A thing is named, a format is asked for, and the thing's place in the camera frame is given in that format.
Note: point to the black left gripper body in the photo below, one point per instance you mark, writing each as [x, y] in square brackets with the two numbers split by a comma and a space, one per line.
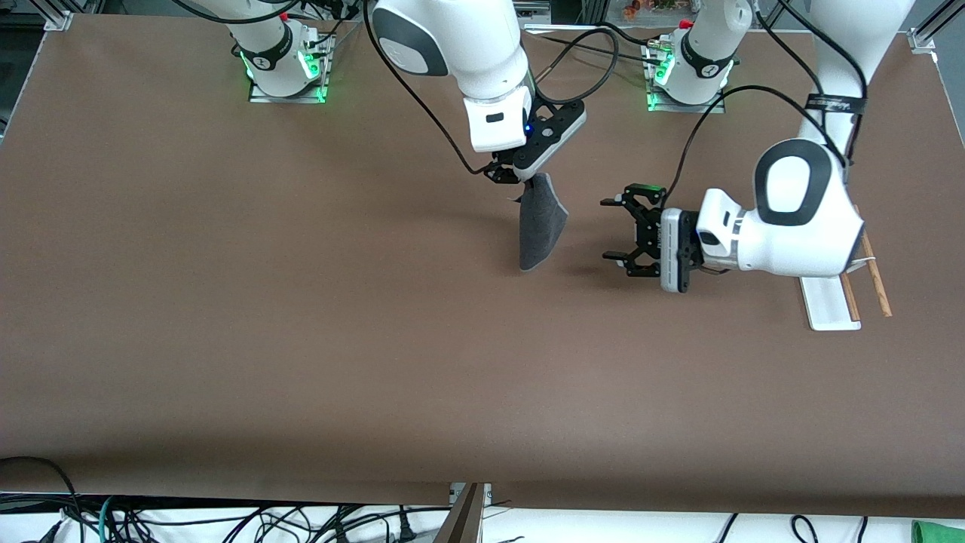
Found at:
[646, 231]

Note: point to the grey and pink towel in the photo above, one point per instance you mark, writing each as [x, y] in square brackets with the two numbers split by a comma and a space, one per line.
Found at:
[539, 226]

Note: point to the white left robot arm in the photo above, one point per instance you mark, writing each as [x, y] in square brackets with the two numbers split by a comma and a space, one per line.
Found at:
[799, 226]

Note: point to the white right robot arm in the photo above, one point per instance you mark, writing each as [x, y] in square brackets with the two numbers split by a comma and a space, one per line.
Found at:
[467, 45]

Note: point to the white rack with wooden bars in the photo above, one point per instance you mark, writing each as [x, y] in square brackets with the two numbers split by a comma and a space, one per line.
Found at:
[829, 305]

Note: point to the orange clutter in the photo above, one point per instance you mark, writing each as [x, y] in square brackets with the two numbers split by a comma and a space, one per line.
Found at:
[633, 9]

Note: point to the brown table support beam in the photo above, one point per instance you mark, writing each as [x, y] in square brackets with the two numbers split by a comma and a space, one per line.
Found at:
[464, 524]

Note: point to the green object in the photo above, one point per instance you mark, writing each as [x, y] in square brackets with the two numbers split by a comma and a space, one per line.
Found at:
[938, 534]

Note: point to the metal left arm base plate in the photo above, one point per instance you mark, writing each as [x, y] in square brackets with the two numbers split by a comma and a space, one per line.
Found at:
[709, 108]

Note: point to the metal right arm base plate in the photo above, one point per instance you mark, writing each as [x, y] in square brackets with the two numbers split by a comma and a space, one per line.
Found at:
[286, 98]

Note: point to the aluminium frame profile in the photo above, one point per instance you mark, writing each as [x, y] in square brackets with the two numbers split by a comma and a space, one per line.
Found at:
[56, 19]
[923, 38]

